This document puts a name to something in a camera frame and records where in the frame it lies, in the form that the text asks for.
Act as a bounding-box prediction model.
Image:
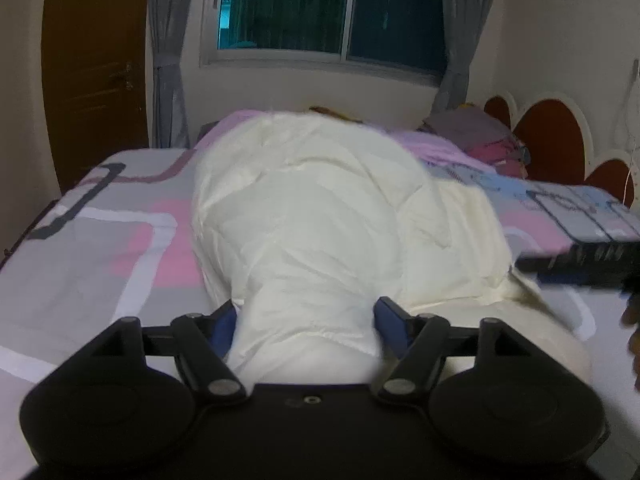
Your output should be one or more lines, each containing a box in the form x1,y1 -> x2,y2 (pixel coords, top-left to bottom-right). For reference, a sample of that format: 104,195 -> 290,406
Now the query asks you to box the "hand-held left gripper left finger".
107,299 -> 249,407

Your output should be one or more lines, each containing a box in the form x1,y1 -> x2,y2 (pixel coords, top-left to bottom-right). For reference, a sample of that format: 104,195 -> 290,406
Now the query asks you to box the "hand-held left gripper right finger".
373,296 -> 504,407

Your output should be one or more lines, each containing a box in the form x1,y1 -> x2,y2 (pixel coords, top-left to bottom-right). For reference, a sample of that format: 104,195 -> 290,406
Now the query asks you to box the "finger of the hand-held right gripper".
516,250 -> 581,285

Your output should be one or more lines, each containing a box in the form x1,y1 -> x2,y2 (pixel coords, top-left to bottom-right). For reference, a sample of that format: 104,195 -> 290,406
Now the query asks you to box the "white duvet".
190,111 -> 595,387

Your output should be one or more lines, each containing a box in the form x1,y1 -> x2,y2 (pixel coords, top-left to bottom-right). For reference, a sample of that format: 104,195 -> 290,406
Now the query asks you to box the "person's right hand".
621,292 -> 640,392

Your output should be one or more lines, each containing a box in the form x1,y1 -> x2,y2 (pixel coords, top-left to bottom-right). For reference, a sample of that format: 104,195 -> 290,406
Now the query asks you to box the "red scalloped headboard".
482,91 -> 636,208

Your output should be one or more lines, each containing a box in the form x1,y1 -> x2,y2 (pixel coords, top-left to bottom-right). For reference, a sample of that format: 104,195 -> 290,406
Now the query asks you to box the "bed with patterned sheet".
0,147 -> 640,480

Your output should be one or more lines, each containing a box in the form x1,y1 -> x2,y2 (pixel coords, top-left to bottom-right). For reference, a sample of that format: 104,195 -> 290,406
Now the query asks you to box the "grey curtain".
147,0 -> 193,150
431,0 -> 503,115

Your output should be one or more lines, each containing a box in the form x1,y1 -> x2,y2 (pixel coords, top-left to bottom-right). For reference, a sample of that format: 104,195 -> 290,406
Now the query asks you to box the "brown wooden door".
41,0 -> 151,195

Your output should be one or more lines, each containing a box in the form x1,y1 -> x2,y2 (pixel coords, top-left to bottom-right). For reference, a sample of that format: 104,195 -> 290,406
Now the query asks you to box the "window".
200,0 -> 448,78

